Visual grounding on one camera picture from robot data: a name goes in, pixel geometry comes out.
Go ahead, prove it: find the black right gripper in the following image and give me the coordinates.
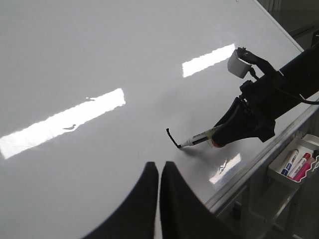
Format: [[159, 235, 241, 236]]
[[212, 68, 299, 147]]

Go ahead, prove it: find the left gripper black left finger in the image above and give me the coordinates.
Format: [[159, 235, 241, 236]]
[[84, 162, 159, 239]]

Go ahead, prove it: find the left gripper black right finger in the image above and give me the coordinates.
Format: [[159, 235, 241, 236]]
[[159, 161, 239, 239]]

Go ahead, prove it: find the black whiteboard marker with tape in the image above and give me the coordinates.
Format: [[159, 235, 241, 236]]
[[177, 125, 221, 149]]

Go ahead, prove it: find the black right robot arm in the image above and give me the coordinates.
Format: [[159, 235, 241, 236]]
[[211, 45, 319, 147]]

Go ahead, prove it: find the blue capped whiteboard marker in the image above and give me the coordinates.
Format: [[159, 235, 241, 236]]
[[281, 148, 299, 176]]

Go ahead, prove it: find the red capped whiteboard marker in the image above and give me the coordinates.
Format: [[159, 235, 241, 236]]
[[288, 152, 311, 179]]

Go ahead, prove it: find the pink whiteboard marker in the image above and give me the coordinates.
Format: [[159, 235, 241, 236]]
[[293, 157, 315, 182]]

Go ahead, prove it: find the white whiteboard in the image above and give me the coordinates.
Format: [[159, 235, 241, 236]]
[[0, 0, 314, 239]]

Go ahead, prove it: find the white marker tray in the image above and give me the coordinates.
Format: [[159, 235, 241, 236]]
[[267, 134, 319, 188]]

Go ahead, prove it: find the black camera cable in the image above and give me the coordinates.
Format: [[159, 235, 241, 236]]
[[249, 68, 319, 105]]

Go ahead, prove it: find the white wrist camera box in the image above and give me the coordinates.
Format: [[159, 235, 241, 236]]
[[227, 49, 252, 79]]

